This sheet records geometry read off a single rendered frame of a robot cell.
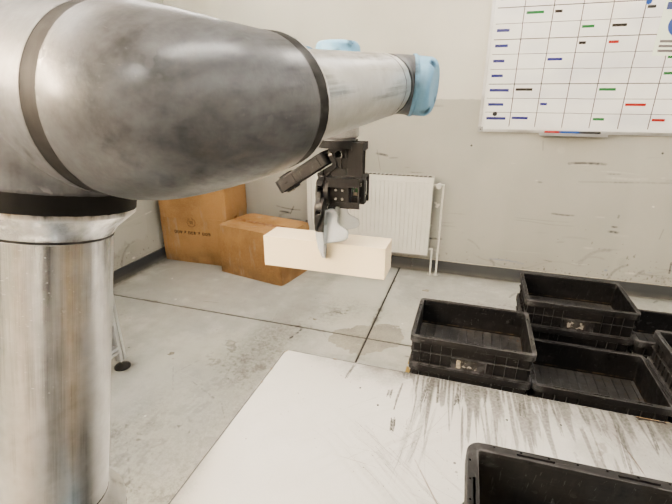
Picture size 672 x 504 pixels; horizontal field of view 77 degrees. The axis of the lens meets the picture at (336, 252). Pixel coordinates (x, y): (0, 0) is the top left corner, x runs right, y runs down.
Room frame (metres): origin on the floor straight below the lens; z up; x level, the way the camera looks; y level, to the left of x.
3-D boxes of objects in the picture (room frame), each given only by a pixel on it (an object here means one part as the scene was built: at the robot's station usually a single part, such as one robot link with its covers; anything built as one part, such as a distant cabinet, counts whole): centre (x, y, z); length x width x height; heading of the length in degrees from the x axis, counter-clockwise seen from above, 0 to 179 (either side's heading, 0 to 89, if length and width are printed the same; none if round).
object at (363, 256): (0.76, 0.02, 1.08); 0.24 x 0.06 x 0.06; 72
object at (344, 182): (0.75, -0.01, 1.23); 0.09 x 0.08 x 0.12; 72
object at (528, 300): (1.58, -0.99, 0.37); 0.40 x 0.30 x 0.45; 72
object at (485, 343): (1.32, -0.49, 0.37); 0.40 x 0.30 x 0.45; 72
